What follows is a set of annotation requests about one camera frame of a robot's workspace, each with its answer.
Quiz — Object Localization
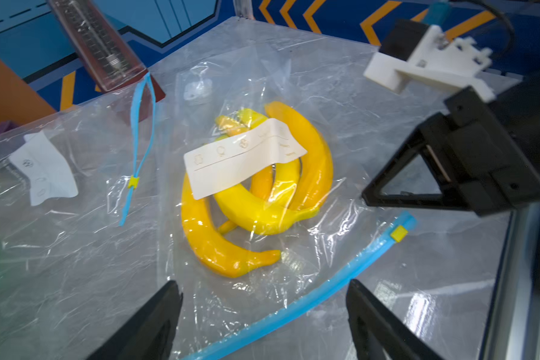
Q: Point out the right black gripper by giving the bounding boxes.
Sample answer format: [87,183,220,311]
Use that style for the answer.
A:
[362,72,540,216]

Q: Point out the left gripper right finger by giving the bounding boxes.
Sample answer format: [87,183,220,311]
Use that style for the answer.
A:
[346,279,440,359]

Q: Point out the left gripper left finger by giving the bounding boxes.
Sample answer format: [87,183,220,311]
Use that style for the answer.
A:
[88,280,183,359]

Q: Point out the clear zip-top bag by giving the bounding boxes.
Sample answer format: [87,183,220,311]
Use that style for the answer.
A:
[0,78,157,359]
[152,39,508,359]

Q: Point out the yellow banana bunch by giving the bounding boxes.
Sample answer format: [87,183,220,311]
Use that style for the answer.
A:
[181,101,334,278]

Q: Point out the small white object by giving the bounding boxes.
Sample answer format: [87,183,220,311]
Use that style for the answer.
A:
[183,79,213,104]

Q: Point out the brown wooden metronome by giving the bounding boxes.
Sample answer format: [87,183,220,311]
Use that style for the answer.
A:
[47,0,166,116]

